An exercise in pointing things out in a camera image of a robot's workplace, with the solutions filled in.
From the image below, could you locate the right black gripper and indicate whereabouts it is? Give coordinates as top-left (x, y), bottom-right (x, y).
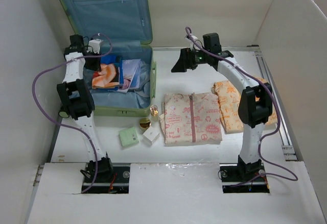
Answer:
top-left (171, 47), bottom-right (210, 72)

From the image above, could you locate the blue orange cloth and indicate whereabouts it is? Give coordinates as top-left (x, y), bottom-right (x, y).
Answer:
top-left (91, 55), bottom-right (124, 91)

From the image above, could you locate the blue princess cloth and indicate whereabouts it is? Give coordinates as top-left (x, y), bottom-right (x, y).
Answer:
top-left (118, 59), bottom-right (141, 93)

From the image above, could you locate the small clear perfume bottle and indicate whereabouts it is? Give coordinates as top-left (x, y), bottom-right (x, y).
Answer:
top-left (150, 105), bottom-right (159, 117)

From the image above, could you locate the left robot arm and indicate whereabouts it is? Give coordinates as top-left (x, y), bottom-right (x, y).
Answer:
top-left (57, 34), bottom-right (115, 183)

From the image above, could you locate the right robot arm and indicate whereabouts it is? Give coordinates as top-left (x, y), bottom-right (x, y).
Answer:
top-left (171, 27), bottom-right (276, 187)

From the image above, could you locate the orange cartoon zip hoodie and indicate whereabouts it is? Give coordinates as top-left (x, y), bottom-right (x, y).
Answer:
top-left (211, 77), bottom-right (279, 134)

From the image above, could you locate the pink cartoon zip hoodie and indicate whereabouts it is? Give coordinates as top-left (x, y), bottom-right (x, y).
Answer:
top-left (159, 92), bottom-right (222, 145)

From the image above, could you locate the green suitcase blue lining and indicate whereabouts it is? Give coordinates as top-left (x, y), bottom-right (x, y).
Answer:
top-left (60, 0), bottom-right (156, 117)

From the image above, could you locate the round gold lid jar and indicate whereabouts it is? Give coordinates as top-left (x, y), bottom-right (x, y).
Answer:
top-left (139, 118), bottom-right (151, 131)

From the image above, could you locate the light green box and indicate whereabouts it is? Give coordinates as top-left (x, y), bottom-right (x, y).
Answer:
top-left (119, 127), bottom-right (139, 148)

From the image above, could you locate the small white box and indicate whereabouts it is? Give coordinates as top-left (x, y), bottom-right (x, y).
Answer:
top-left (143, 126), bottom-right (160, 145)

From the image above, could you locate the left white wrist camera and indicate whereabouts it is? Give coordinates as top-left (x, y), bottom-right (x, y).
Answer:
top-left (87, 39), bottom-right (103, 54)

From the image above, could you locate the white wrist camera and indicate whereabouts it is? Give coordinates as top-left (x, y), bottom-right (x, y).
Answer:
top-left (189, 35), bottom-right (198, 46)
top-left (87, 39), bottom-right (103, 54)

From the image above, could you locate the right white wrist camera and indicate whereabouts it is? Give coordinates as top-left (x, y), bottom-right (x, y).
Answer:
top-left (189, 35), bottom-right (198, 46)

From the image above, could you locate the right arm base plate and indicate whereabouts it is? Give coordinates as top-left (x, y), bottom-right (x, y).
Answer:
top-left (218, 164), bottom-right (270, 193)

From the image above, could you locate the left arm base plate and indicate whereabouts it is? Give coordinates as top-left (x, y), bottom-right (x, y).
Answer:
top-left (84, 164), bottom-right (130, 194)

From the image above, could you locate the aluminium rail right side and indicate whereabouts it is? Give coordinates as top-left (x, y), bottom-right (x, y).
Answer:
top-left (254, 46), bottom-right (298, 161)

